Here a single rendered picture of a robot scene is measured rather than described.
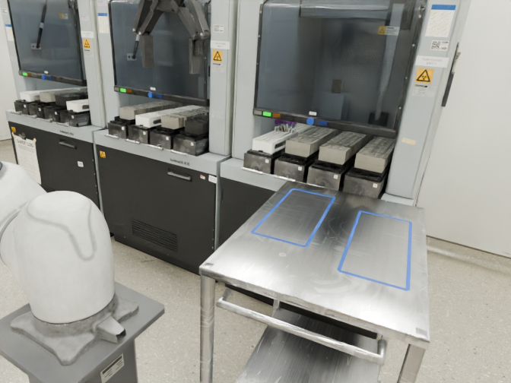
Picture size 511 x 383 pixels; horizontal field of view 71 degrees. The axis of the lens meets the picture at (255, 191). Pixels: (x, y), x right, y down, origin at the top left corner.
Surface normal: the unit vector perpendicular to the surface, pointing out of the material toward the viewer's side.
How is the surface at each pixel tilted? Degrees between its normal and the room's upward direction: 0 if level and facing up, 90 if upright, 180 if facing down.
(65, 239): 70
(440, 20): 90
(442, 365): 0
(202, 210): 90
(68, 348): 15
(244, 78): 90
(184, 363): 0
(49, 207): 6
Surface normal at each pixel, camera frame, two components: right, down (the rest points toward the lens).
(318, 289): 0.07, -0.92
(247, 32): -0.48, 0.31
